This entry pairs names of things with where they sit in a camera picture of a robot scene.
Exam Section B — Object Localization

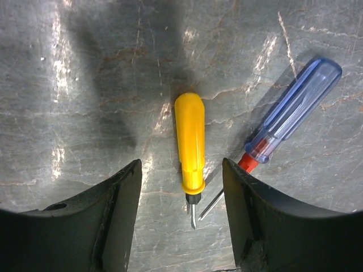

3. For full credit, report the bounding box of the yellow handled screwdriver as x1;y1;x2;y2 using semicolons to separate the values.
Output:
174;92;205;230

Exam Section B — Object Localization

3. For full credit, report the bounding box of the blue handled screwdriver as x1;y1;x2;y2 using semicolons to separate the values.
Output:
198;58;343;221

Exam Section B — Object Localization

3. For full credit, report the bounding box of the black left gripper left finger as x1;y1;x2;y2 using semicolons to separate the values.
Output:
1;159;142;271

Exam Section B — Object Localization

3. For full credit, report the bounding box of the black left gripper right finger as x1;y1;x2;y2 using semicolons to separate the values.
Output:
222;159;362;271

